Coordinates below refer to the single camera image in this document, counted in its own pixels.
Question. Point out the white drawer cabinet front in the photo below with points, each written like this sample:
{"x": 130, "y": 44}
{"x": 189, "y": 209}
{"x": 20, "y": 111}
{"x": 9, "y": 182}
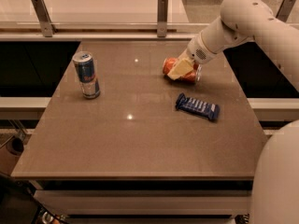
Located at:
{"x": 97, "y": 202}

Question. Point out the blue silver red bull can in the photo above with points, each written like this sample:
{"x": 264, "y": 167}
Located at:
{"x": 83, "y": 62}

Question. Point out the dark round object at left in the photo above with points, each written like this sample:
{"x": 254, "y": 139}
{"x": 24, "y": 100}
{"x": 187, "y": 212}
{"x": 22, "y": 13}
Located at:
{"x": 15, "y": 146}

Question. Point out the right metal railing bracket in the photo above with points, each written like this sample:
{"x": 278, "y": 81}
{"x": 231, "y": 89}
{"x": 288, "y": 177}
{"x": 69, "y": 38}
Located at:
{"x": 285, "y": 10}

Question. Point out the red coca-cola can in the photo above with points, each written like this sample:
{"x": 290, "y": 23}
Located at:
{"x": 192, "y": 77}

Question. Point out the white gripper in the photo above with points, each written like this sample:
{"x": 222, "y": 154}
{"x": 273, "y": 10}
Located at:
{"x": 198, "y": 52}

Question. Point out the middle metal railing bracket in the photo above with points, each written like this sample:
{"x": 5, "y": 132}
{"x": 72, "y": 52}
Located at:
{"x": 162, "y": 15}

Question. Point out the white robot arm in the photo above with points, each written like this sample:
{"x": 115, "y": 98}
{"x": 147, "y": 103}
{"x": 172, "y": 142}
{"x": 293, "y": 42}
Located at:
{"x": 275, "y": 191}

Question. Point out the metal railing bracket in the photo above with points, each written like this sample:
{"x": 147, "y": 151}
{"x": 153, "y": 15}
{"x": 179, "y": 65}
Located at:
{"x": 46, "y": 26}
{"x": 162, "y": 15}
{"x": 285, "y": 10}

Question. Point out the left metal railing bracket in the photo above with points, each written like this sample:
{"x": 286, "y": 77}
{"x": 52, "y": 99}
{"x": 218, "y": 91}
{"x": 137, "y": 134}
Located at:
{"x": 46, "y": 26}

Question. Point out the blue snack bar wrapper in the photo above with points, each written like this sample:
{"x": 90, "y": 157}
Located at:
{"x": 197, "y": 107}

